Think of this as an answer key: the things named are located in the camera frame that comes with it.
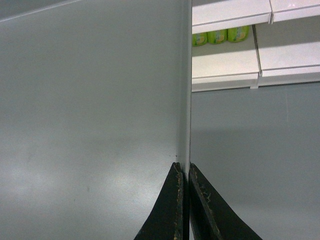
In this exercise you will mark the green drink can middle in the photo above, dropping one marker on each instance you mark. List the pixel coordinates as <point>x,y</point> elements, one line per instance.
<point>217,36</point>

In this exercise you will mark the green drink can left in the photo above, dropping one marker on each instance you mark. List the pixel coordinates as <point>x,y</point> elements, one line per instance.
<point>199,39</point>

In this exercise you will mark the white metal shelving unit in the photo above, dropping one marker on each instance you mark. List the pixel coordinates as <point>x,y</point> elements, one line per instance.
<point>283,44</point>

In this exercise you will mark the green drink can right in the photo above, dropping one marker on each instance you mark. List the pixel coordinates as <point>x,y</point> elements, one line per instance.
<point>238,34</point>

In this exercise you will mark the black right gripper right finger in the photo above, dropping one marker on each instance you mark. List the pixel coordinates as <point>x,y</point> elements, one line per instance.
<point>210,215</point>

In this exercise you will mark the green drink can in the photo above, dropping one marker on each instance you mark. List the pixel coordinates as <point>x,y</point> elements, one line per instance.
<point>238,34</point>
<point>199,39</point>
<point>217,36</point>

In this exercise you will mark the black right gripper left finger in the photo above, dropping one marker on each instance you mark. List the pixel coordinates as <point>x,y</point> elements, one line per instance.
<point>166,221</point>

